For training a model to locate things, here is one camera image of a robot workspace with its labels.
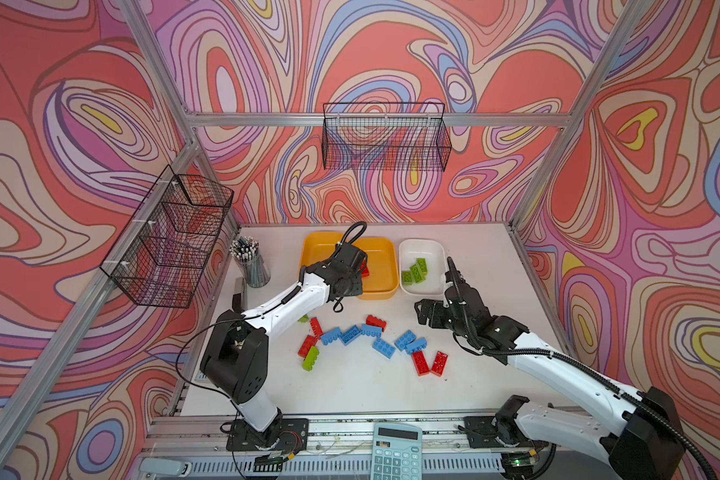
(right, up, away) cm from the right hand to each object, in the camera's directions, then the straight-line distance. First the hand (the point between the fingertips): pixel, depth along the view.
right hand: (431, 312), depth 81 cm
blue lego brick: (-13, -12, +5) cm, 18 cm away
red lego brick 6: (-35, -10, +7) cm, 37 cm away
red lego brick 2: (-2, -15, +2) cm, 15 cm away
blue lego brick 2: (-5, -9, +7) cm, 13 cm away
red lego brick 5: (-33, -6, +9) cm, 35 cm away
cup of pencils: (-54, +17, +7) cm, 58 cm away
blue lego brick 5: (-23, -8, +8) cm, 26 cm away
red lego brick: (-19, +13, -13) cm, 26 cm away
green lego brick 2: (-4, +8, +19) cm, 21 cm away
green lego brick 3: (0, +9, +20) cm, 22 cm away
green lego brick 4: (-34, -15, +3) cm, 37 cm away
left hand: (-21, +8, +7) cm, 23 cm away
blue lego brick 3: (-3, -11, +5) cm, 12 cm away
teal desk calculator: (-11, -30, -12) cm, 35 cm away
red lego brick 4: (-16, -5, +10) cm, 19 cm away
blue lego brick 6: (-28, -9, +7) cm, 30 cm away
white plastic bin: (+6, +18, +26) cm, 32 cm away
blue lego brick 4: (-16, -7, +8) cm, 19 cm away
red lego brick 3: (+3, -15, +2) cm, 15 cm away
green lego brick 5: (-38, -5, +12) cm, 40 cm away
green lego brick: (+2, +13, +22) cm, 26 cm away
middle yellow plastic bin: (-12, +14, +25) cm, 31 cm away
